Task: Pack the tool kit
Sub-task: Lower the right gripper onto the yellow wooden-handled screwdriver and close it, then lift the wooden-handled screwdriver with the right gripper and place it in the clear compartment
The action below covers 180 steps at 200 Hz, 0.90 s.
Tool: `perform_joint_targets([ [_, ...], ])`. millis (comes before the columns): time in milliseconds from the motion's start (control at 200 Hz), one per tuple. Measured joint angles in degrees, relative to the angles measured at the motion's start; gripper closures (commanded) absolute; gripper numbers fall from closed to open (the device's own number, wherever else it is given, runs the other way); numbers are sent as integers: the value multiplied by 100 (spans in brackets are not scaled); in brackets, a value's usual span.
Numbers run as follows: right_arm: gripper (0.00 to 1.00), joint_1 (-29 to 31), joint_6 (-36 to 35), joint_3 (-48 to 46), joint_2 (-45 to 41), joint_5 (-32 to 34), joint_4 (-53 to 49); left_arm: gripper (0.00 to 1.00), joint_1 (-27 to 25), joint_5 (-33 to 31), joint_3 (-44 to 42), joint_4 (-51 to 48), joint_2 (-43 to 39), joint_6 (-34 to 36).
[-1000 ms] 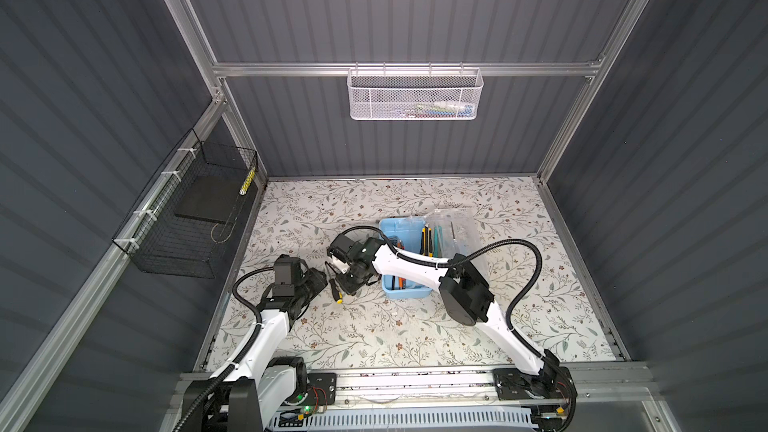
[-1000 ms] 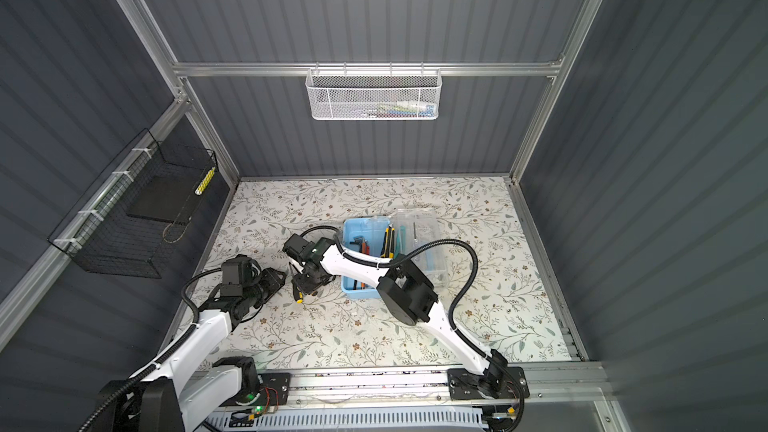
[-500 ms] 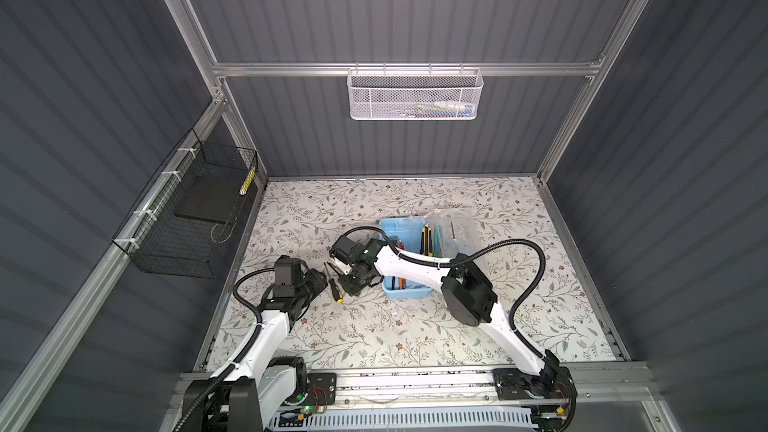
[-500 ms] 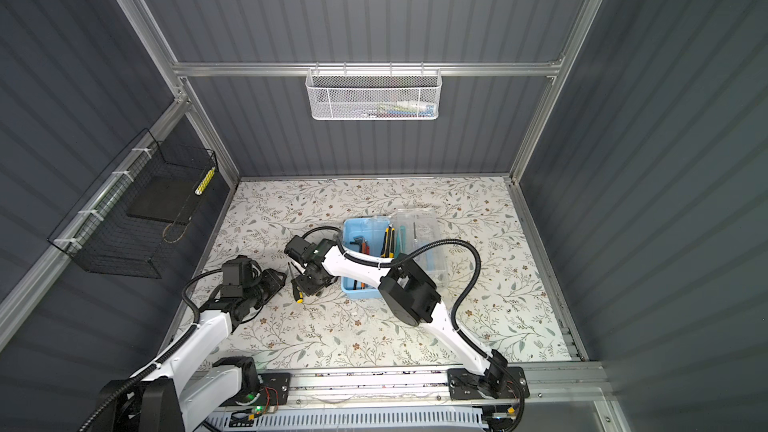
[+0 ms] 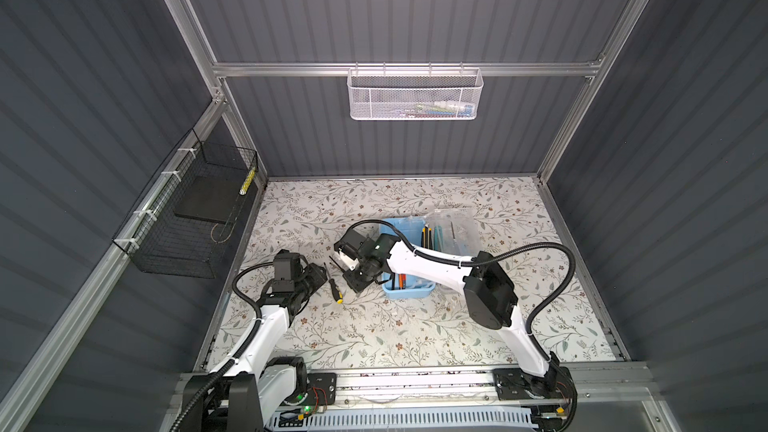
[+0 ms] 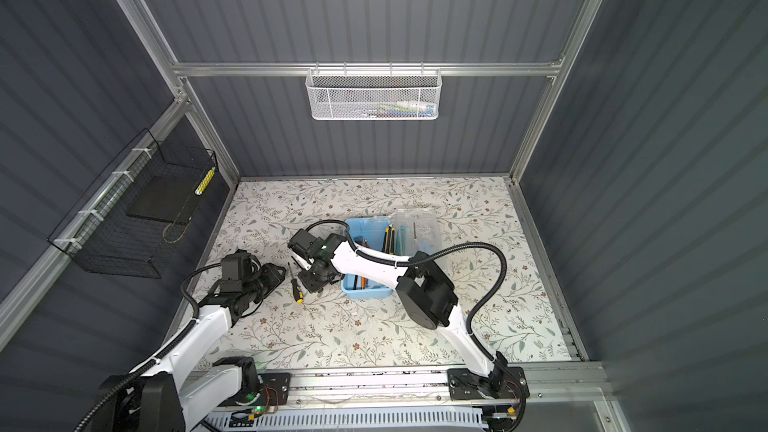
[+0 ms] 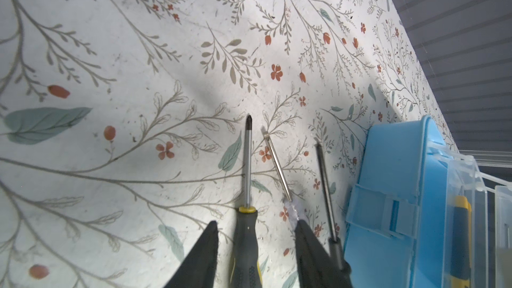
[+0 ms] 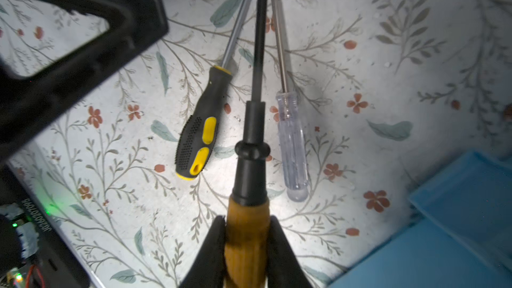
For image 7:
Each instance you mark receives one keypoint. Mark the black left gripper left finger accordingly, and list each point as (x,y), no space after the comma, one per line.
(198,269)

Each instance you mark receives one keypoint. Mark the blue plastic tool box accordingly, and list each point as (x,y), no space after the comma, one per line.
(400,213)

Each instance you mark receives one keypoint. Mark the yellow black utility knife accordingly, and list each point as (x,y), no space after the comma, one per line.
(460,269)

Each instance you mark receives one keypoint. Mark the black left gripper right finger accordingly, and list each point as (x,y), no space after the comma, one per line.
(315,266)

